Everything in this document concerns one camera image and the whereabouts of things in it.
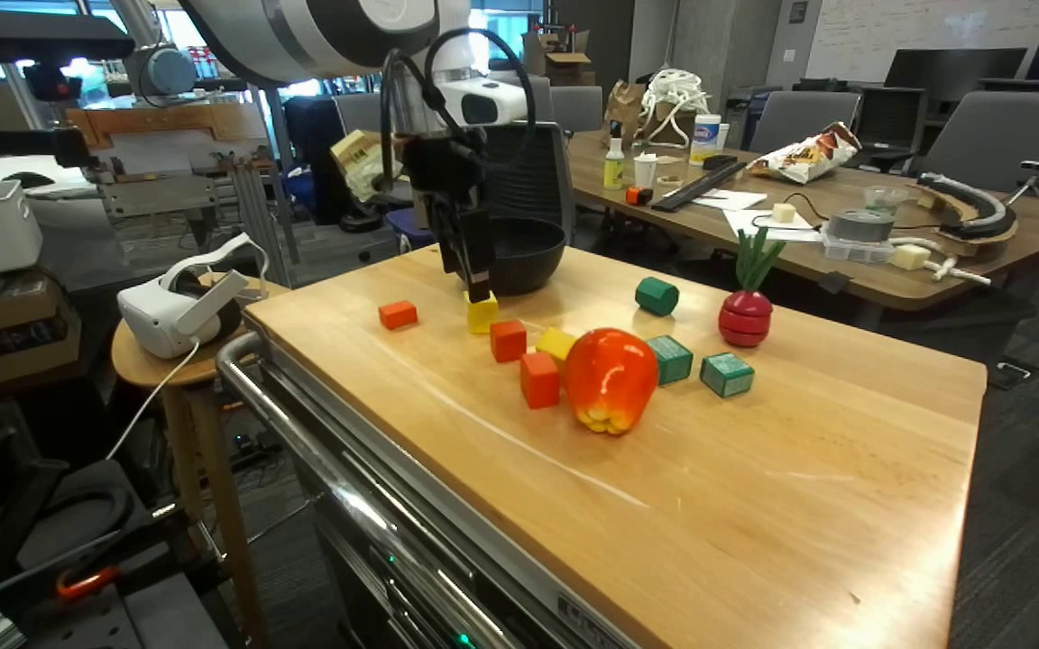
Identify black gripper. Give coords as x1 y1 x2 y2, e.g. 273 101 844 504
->
404 122 520 306

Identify yellow wooden cube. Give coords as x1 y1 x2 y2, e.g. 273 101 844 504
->
463 293 505 338

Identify pale yellow wooden block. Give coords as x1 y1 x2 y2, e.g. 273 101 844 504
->
529 326 580 365

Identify green wooden cylinder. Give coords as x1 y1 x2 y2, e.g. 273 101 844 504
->
630 276 682 321

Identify red toy radish green leaves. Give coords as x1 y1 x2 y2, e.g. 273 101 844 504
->
713 223 792 355

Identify black bowl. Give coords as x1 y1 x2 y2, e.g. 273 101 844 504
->
439 212 570 300

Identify small orange wooden cube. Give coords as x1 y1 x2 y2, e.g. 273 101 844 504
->
487 319 529 368

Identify dark grey chair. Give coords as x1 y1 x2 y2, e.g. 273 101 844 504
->
484 117 576 245

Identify large orange wooden cube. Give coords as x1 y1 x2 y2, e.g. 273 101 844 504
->
515 350 566 414

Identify small green capped bottle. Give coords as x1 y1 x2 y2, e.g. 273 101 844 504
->
600 134 630 195

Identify orange-red pepper toy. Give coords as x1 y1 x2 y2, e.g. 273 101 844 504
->
559 326 664 440

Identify dark blue chair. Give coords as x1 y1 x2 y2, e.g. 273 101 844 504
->
283 95 350 229

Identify green wooden cube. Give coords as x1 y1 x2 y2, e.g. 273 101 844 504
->
647 331 697 389
697 350 758 403

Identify long black keyboard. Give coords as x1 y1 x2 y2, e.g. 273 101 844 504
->
647 151 753 216

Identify white paper sheet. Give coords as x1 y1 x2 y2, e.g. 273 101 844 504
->
722 204 829 245
694 183 777 216

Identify white plastic bottle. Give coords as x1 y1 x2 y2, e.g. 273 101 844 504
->
691 109 729 171

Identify metal tool cart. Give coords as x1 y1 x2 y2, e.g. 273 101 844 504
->
223 321 642 649

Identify white VR headset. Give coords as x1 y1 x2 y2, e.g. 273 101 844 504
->
115 232 273 365

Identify chips bag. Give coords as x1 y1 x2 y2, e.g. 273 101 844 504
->
746 118 866 188

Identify round wooden stool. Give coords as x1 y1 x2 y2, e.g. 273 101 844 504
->
109 276 296 642

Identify white plastic connector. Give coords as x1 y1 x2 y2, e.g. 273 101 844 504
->
893 240 992 289

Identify black office chair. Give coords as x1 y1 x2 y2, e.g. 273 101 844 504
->
855 82 930 174

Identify brown box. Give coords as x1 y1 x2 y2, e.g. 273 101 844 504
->
0 279 83 403

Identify large grey office chair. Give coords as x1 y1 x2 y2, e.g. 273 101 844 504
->
912 88 1039 204

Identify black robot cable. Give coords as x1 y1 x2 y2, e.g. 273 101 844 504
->
419 26 540 138

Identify white rope bundle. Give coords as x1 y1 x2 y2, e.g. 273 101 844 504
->
639 65 710 147

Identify steel cart handle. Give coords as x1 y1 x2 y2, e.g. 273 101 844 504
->
212 329 523 649

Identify white headset cable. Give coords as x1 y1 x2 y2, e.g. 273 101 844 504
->
101 338 207 466

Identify grey round camera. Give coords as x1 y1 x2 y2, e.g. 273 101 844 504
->
128 39 204 101

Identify curved black white hose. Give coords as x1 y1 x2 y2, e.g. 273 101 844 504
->
912 171 1022 245

